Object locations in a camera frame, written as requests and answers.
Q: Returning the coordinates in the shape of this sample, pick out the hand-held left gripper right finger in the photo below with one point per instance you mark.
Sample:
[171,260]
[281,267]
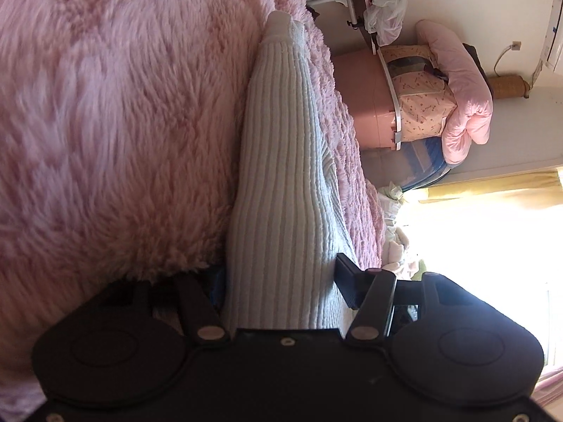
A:
[349,281]

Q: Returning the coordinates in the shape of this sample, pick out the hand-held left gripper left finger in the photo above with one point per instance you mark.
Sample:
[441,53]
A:
[216,285]

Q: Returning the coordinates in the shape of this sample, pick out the white knitted sweater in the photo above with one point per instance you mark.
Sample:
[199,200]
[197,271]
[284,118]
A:
[281,184]

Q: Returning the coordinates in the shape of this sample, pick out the white ruffled cloth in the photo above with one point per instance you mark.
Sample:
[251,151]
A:
[398,224]

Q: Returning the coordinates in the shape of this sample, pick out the blue clear storage bag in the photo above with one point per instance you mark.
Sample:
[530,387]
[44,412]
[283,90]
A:
[409,162]

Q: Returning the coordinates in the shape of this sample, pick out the yellow curtain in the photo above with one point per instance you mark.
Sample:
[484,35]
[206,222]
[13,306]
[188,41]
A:
[497,184]

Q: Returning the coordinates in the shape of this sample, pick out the patterned pink storage bag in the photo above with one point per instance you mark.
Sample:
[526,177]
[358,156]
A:
[418,96]

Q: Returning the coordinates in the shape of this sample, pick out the pink fluffy blanket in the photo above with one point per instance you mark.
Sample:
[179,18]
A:
[110,118]

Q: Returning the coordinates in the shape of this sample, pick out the pink quilt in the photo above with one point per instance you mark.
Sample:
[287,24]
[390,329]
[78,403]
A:
[462,96]

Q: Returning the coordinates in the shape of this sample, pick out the wicker roll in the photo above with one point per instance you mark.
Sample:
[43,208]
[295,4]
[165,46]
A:
[508,87]

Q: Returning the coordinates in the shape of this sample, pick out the white plastic bag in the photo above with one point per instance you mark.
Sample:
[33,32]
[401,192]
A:
[389,0]

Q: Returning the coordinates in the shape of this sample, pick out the white air conditioner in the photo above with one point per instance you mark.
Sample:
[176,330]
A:
[555,26]

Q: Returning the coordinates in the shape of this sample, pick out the small wall socket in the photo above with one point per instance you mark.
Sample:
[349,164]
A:
[515,45]

